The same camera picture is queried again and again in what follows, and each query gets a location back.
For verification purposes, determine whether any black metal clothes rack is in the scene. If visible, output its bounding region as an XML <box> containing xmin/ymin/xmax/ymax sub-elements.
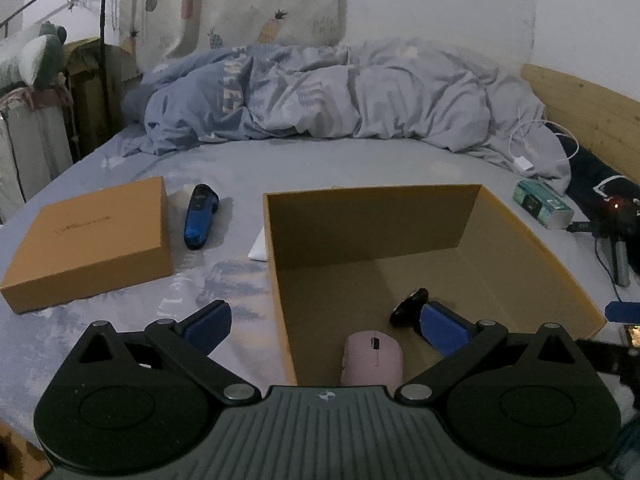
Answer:
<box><xmin>0</xmin><ymin>0</ymin><xmax>153</xmax><ymax>128</ymax></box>

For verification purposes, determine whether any pineapple print curtain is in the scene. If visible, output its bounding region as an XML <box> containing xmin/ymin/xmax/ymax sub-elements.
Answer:
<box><xmin>117</xmin><ymin>0</ymin><xmax>348</xmax><ymax>63</ymax></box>

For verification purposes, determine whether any white paper sheet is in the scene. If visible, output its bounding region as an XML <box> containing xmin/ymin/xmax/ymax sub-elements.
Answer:
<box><xmin>247</xmin><ymin>225</ymin><xmax>269</xmax><ymax>262</ymax></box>

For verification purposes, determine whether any green tissue pack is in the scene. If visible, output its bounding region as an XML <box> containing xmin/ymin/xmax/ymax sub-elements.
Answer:
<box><xmin>514</xmin><ymin>180</ymin><xmax>575</xmax><ymax>230</ymax></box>

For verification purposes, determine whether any black cylindrical handle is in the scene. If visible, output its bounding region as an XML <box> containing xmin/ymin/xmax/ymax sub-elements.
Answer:
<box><xmin>390</xmin><ymin>288</ymin><xmax>430</xmax><ymax>326</ymax></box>

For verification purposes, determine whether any white charging cable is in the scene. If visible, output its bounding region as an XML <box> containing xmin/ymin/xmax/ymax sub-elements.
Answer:
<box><xmin>507</xmin><ymin>107</ymin><xmax>581</xmax><ymax>163</ymax></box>

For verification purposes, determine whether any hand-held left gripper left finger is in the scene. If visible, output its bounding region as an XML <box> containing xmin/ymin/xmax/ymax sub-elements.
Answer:
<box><xmin>75</xmin><ymin>300</ymin><xmax>261</xmax><ymax>404</ymax></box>

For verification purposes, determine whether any navy printed pillow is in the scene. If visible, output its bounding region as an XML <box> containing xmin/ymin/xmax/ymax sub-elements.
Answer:
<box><xmin>547</xmin><ymin>120</ymin><xmax>640</xmax><ymax>213</ymax></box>

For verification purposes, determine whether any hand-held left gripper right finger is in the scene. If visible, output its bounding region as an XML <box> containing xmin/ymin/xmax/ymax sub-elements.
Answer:
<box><xmin>397</xmin><ymin>301</ymin><xmax>596</xmax><ymax>406</ymax></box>

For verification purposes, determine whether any white cloth cover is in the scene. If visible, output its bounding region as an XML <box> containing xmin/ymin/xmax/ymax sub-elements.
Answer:
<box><xmin>0</xmin><ymin>87</ymin><xmax>74</xmax><ymax>223</ymax></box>

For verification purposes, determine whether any black cable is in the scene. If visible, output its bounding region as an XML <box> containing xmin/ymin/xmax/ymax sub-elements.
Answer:
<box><xmin>594</xmin><ymin>237</ymin><xmax>622</xmax><ymax>303</ymax></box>

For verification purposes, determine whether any bed with grey sheet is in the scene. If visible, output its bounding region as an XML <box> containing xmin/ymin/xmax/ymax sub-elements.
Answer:
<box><xmin>0</xmin><ymin>125</ymin><xmax>640</xmax><ymax>461</ymax></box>

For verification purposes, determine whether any brown cardboard box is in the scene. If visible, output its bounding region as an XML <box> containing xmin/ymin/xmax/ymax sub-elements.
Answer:
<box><xmin>262</xmin><ymin>184</ymin><xmax>607</xmax><ymax>387</ymax></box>
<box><xmin>0</xmin><ymin>176</ymin><xmax>173</xmax><ymax>315</ymax></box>

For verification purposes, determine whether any wooden headboard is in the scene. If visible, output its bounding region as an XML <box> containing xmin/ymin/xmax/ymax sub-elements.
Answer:
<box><xmin>520</xmin><ymin>64</ymin><xmax>640</xmax><ymax>186</ymax></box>

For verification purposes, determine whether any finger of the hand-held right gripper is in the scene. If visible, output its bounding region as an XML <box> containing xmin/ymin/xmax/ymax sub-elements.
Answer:
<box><xmin>605</xmin><ymin>301</ymin><xmax>640</xmax><ymax>324</ymax></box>

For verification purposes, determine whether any flat brown cardboard box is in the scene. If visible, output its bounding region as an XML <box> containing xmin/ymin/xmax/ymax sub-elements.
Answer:
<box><xmin>0</xmin><ymin>176</ymin><xmax>173</xmax><ymax>315</ymax></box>

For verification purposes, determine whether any black camera with grey handle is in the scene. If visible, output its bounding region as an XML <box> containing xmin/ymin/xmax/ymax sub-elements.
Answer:
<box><xmin>567</xmin><ymin>197</ymin><xmax>640</xmax><ymax>288</ymax></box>

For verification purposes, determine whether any blue handheld device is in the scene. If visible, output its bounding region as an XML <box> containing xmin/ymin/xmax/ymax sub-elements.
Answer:
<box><xmin>183</xmin><ymin>184</ymin><xmax>221</xmax><ymax>251</ymax></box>

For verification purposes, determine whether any green and white plush toy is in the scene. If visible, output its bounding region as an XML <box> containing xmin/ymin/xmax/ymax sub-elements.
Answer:
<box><xmin>0</xmin><ymin>21</ymin><xmax>68</xmax><ymax>93</ymax></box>

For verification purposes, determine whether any brown wooden cabinet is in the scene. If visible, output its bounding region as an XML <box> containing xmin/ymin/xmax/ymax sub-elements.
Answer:
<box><xmin>62</xmin><ymin>40</ymin><xmax>142</xmax><ymax>161</ymax></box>

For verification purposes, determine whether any grey-blue duvet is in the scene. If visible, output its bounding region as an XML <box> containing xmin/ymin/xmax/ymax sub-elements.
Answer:
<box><xmin>120</xmin><ymin>40</ymin><xmax>571</xmax><ymax>181</ymax></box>

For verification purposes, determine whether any pink computer mouse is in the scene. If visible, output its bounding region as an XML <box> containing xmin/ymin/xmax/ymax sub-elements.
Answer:
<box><xmin>341</xmin><ymin>330</ymin><xmax>404</xmax><ymax>386</ymax></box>

